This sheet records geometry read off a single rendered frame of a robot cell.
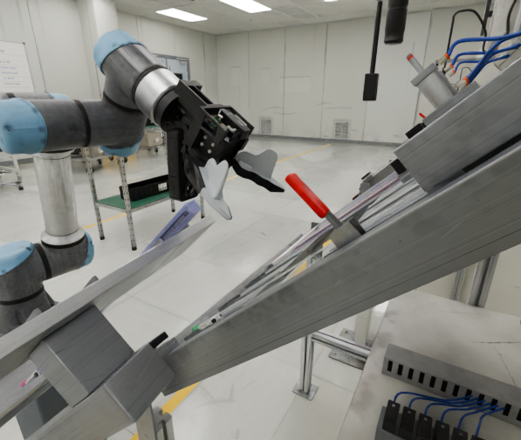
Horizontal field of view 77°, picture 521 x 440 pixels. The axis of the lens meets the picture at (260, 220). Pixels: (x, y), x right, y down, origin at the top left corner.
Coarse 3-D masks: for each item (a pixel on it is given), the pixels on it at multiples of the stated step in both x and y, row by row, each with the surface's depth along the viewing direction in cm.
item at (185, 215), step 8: (192, 200) 29; (184, 208) 28; (192, 208) 28; (200, 208) 29; (176, 216) 29; (184, 216) 28; (192, 216) 29; (168, 224) 29; (176, 224) 29; (184, 224) 29; (160, 232) 30; (168, 232) 30; (176, 232) 30; (24, 384) 53
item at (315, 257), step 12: (420, 192) 35; (396, 204) 36; (408, 204) 36; (384, 216) 37; (324, 252) 43; (300, 264) 45; (312, 264) 44; (288, 276) 47; (264, 288) 50; (240, 300) 54; (252, 300) 52; (228, 312) 56
